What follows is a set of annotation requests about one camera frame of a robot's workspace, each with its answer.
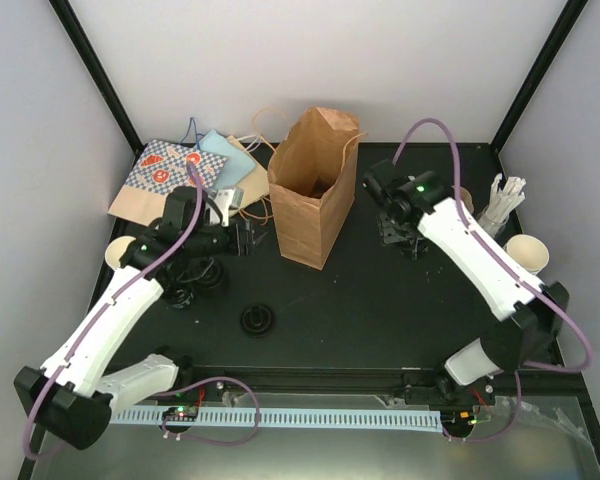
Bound black lid stack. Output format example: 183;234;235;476
240;304;275;338
193;258;228;292

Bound brown paper bag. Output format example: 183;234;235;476
266;106;366;270

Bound white straws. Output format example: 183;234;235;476
477;174;527;238

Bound black sleeved paper cup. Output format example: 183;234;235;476
398;237;429;260

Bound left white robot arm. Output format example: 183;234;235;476
14;187;255;459

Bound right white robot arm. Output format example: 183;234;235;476
362;160;569;403

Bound tan paper bag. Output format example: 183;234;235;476
227;134;271;225

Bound light blue paper bag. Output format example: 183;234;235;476
181;117;255;190

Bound far pulp cup carrier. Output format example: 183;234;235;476
452;187;475;215

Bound blue checkered paper bag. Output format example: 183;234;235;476
108;140;206;226

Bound left paper cup stack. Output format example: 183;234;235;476
104;235;136;270

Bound paper cup stack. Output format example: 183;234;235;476
104;235;136;270
504;234;550;275

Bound right paper cup stack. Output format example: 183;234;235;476
504;234;550;275

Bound small circuit board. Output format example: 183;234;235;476
162;406;199;422

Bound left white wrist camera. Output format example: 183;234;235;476
213;186;244;219

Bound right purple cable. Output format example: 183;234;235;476
392;117;594;374

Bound front purple cable loop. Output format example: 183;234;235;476
159;375;262;445

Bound left black frame post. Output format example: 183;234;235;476
48;0;144;158

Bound black frame post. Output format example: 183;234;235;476
48;0;144;158
490;0;588;154

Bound light blue cable duct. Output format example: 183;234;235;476
111;405;443;433

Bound right black frame post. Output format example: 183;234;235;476
490;0;588;154

